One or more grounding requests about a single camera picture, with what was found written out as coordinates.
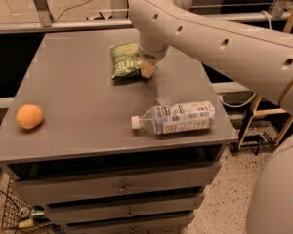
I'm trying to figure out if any grey drawer cabinet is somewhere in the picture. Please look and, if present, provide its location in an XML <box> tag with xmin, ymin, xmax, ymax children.
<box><xmin>0</xmin><ymin>29</ymin><xmax>236</xmax><ymax>234</ymax></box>

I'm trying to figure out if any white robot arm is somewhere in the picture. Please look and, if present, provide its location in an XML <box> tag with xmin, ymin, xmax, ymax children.
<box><xmin>129</xmin><ymin>0</ymin><xmax>293</xmax><ymax>234</ymax></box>

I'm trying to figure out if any black floor cable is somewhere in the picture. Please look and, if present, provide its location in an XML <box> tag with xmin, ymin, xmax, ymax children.
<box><xmin>56</xmin><ymin>0</ymin><xmax>111</xmax><ymax>21</ymax></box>

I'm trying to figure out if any yellow metal stand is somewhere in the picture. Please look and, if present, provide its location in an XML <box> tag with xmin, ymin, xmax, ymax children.
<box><xmin>230</xmin><ymin>0</ymin><xmax>293</xmax><ymax>154</ymax></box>

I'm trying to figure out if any black wire basket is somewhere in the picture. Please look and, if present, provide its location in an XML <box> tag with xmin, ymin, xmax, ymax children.
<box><xmin>1</xmin><ymin>179</ymin><xmax>53</xmax><ymax>234</ymax></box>

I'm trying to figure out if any green jalapeno chip bag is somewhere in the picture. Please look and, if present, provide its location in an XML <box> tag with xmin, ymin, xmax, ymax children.
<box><xmin>110</xmin><ymin>43</ymin><xmax>142</xmax><ymax>80</ymax></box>

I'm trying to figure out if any clear plastic water bottle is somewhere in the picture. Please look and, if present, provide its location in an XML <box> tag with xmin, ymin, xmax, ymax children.
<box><xmin>131</xmin><ymin>101</ymin><xmax>216</xmax><ymax>135</ymax></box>

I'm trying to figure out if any orange fruit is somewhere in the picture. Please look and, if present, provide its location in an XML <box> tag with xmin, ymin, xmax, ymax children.
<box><xmin>16</xmin><ymin>104</ymin><xmax>44</xmax><ymax>130</ymax></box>

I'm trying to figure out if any white cable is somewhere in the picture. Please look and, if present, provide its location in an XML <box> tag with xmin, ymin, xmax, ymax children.
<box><xmin>218</xmin><ymin>9</ymin><xmax>273</xmax><ymax>109</ymax></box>

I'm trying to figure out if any grey metal railing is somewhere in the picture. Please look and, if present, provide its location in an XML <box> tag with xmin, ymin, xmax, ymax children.
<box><xmin>0</xmin><ymin>0</ymin><xmax>293</xmax><ymax>34</ymax></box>

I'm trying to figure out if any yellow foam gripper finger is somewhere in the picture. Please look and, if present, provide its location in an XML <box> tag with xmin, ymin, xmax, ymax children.
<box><xmin>140</xmin><ymin>60</ymin><xmax>157</xmax><ymax>79</ymax></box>

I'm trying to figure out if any green soda can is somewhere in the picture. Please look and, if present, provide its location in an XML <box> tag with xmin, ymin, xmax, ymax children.
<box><xmin>19</xmin><ymin>206</ymin><xmax>45</xmax><ymax>219</ymax></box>

